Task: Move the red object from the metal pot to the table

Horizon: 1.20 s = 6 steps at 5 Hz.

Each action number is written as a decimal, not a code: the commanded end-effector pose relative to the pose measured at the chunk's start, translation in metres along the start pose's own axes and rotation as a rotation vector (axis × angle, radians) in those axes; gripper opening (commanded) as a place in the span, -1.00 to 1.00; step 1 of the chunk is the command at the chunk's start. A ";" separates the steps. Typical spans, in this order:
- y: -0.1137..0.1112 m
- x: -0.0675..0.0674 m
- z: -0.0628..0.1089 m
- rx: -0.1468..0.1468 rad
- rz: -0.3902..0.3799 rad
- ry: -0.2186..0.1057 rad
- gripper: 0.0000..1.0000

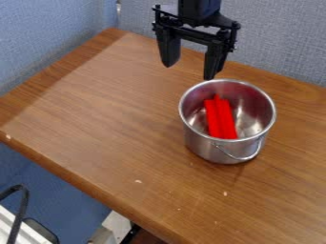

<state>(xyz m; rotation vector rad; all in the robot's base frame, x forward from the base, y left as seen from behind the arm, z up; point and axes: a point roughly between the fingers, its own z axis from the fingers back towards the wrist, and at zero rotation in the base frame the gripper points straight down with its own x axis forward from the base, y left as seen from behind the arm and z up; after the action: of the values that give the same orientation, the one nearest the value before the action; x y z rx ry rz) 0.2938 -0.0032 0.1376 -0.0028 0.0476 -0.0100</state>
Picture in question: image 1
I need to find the white table support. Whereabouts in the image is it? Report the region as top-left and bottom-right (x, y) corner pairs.
(87, 211), (131, 244)

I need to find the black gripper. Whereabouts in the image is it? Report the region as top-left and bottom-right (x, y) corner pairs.
(152, 0), (240, 80)

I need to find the metal pot with handles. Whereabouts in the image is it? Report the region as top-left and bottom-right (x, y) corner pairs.
(178, 79), (276, 164)

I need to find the red block object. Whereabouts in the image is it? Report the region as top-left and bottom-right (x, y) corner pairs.
(203, 95), (238, 139)

